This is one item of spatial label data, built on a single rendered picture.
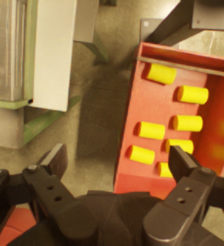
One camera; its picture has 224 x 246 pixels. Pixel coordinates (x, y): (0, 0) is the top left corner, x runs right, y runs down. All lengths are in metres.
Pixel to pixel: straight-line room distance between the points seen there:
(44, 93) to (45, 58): 0.08
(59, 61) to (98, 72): 1.00
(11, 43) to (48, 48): 0.08
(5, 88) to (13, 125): 0.18
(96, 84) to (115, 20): 0.49
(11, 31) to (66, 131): 1.23
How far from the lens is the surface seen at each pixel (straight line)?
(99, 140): 1.52
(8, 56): 0.40
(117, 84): 1.41
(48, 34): 0.44
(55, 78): 0.43
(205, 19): 0.55
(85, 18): 0.48
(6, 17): 0.41
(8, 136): 0.58
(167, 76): 0.74
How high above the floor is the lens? 1.41
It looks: 74 degrees down
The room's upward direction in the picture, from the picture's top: 174 degrees counter-clockwise
